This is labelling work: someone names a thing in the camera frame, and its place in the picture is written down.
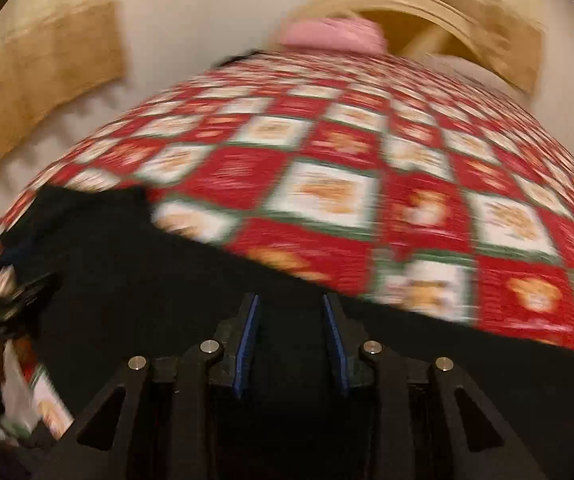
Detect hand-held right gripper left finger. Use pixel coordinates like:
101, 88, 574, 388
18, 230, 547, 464
32, 293, 263, 480

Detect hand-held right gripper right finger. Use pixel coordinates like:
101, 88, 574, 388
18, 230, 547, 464
321, 292, 548, 480

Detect cream wooden headboard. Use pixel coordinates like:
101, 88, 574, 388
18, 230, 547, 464
287, 0, 512, 68

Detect pink pillow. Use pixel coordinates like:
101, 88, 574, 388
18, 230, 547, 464
276, 16, 388, 55

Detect red checked printed blanket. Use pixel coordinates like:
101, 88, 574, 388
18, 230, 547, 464
0, 50, 574, 441

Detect black pants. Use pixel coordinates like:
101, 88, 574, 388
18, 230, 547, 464
0, 184, 574, 480

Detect beige floral curtain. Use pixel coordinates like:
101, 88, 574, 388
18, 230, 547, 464
0, 0, 129, 196
342, 0, 545, 93

